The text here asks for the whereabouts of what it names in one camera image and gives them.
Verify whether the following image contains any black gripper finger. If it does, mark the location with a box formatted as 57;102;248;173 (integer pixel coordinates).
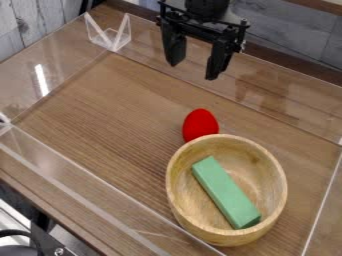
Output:
161;20;188;66
206;31;236;80

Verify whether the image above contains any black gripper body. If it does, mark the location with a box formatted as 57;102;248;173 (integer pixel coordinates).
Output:
158;0;250;52

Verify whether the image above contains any light wooden bowl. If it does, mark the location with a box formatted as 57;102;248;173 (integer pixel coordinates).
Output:
166;134;288;247

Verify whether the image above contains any green rectangular block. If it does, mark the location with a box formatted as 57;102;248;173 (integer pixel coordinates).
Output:
192;156;262;229

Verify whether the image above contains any red egg-shaped ball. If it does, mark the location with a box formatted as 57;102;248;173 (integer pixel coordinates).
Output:
182;108;220;142

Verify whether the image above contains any clear acrylic corner bracket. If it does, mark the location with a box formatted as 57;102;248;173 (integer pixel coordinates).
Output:
85;13;131;52

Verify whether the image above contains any black metal mount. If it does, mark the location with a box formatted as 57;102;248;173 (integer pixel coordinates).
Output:
31;223;77;256

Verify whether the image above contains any black cable lower left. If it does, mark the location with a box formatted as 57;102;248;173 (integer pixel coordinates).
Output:
0;229;34;256

